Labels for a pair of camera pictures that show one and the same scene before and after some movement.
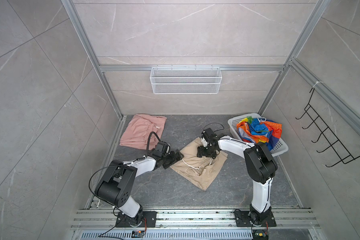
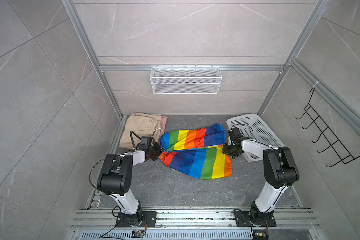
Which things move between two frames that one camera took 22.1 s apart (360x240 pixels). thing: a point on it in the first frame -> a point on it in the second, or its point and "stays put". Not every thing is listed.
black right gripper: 201,153 -> 225,150
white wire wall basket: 185,80 stays put
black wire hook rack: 341,153 stays put
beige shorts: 200,171 -> 137,125
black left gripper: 175,159 -> 160,149
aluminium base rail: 294,224 stays put
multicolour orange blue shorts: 259,130 -> 198,152
